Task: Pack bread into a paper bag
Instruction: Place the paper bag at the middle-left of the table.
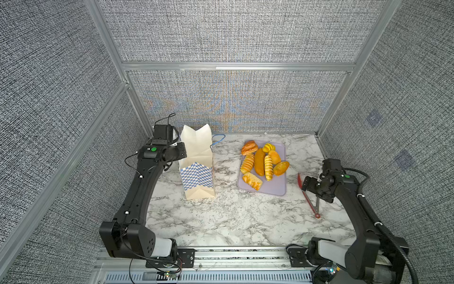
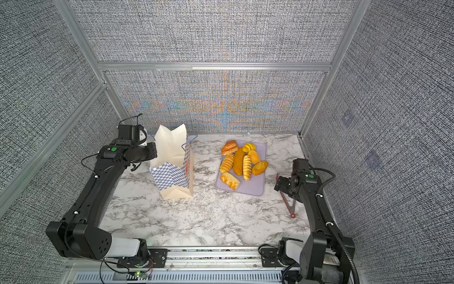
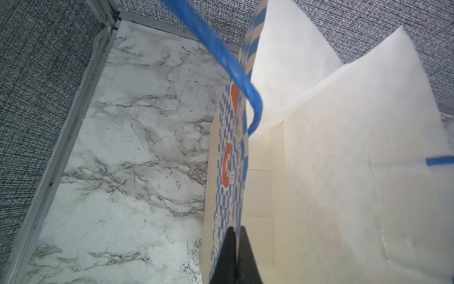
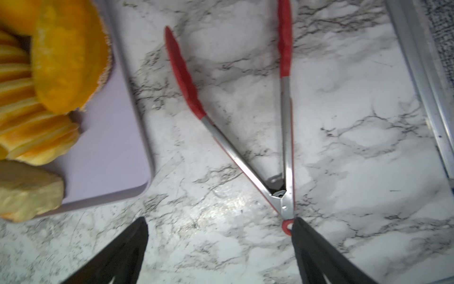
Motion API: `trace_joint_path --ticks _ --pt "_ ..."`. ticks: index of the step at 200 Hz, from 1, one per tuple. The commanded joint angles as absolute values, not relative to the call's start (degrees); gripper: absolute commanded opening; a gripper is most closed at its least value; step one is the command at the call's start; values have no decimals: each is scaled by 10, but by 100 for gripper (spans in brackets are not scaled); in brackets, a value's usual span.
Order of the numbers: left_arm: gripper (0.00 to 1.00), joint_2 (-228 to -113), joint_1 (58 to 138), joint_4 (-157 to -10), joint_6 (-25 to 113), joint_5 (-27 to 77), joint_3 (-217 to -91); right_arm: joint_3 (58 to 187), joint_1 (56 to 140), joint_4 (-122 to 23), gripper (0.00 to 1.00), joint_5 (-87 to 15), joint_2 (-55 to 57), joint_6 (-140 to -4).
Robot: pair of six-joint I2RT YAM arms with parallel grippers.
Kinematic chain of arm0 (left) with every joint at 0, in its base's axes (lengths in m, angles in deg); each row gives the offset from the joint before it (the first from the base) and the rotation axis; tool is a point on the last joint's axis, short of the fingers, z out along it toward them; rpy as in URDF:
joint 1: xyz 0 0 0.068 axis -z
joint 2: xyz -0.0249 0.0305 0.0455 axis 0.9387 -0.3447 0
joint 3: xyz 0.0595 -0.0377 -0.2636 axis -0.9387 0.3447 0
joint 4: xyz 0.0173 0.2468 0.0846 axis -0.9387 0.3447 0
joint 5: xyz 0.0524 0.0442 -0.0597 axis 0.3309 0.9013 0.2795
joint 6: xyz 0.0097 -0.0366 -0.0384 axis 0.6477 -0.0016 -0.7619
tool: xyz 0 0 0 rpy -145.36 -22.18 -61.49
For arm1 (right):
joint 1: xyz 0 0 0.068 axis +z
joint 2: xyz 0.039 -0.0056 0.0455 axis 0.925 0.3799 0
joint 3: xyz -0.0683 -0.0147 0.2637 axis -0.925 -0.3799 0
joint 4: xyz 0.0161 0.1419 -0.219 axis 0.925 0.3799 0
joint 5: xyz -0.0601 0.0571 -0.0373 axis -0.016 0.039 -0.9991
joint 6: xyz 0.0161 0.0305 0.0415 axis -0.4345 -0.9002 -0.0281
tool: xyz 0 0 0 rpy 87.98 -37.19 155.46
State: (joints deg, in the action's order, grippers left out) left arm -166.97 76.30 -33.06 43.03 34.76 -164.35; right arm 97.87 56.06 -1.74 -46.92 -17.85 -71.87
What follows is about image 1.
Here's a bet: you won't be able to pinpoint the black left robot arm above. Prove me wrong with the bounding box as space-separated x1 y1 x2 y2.
99 142 187 263

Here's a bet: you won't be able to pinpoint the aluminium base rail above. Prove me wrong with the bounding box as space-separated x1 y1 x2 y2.
88 245 355 284

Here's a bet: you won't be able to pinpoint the striped yellow white bread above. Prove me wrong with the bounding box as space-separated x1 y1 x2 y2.
264 155 273 181

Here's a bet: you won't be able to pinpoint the checkered paper bag blue handles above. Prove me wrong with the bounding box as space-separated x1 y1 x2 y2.
179 124 216 200

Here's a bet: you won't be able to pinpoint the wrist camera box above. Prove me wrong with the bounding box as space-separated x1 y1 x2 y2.
322 159 344 176
152 124 174 146

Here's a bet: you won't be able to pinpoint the small ridged yellow bread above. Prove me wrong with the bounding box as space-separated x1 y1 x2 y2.
262 143 275 153

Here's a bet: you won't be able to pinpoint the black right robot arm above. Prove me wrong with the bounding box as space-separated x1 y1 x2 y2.
298 159 419 284

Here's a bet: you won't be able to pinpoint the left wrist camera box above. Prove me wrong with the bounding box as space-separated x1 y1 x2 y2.
152 124 174 146

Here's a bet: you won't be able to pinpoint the brown glazed bread roll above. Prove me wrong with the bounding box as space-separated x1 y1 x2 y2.
241 140 258 156

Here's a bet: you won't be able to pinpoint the lavender plastic tray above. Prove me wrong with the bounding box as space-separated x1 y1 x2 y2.
236 139 290 196

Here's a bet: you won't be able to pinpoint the flaky pastry bread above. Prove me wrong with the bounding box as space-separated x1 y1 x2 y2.
242 172 263 191

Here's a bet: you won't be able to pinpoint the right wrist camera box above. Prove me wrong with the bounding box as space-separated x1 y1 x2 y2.
322 159 344 176

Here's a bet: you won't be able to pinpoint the ridged yellow bread left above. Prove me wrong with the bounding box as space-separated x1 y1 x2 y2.
240 153 255 174

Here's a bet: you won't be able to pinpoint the red metal tongs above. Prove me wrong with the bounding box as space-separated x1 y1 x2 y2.
297 173 321 219

